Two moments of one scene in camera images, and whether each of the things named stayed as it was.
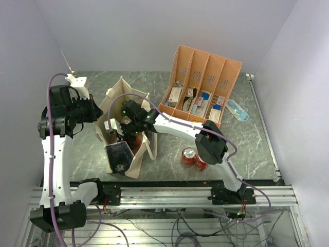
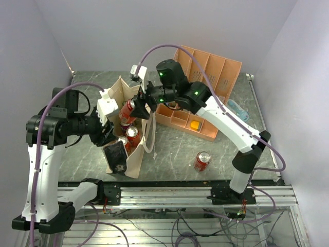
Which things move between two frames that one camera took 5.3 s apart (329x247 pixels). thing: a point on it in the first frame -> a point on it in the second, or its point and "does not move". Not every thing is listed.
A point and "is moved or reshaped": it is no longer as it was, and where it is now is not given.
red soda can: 200,165 does not move
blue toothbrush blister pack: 235,109 does not move
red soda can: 187,157 is moved or reshaped
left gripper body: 84,110 -> 97,135
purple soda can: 125,120 is moved or reshaped
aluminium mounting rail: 184,197 does not move
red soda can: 138,140 -> 127,146
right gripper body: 130,130 -> 151,96
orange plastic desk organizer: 199,87 does not move
